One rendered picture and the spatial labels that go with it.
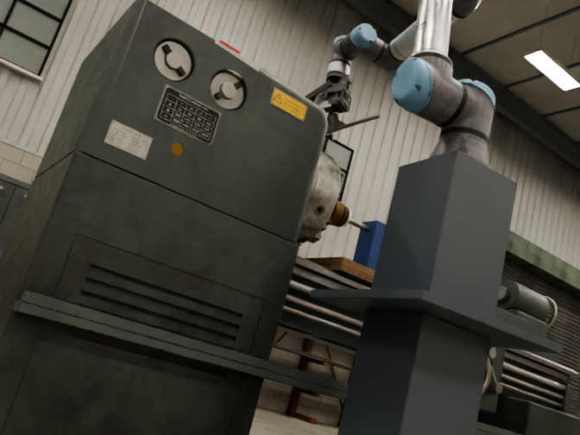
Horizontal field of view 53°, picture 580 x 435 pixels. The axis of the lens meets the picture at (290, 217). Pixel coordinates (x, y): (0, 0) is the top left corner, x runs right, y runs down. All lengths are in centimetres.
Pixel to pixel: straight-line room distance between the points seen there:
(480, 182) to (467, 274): 21
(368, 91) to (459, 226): 1003
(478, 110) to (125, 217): 86
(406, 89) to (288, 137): 33
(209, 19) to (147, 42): 836
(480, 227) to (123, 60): 87
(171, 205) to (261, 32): 895
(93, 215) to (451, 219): 76
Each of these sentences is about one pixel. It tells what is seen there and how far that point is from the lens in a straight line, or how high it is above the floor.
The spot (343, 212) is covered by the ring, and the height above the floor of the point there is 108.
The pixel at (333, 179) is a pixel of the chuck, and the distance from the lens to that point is 172.
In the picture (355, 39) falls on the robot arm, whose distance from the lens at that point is 195.
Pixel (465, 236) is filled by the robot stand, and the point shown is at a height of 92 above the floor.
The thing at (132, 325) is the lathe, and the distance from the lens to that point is 126.
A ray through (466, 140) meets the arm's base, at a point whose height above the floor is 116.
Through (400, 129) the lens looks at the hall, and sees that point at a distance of 1166.
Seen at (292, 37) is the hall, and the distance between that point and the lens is 1049.
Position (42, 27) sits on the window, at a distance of 881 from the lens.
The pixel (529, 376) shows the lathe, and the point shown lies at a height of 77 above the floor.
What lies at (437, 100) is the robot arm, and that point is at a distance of 142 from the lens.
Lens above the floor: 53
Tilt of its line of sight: 15 degrees up
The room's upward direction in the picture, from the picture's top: 16 degrees clockwise
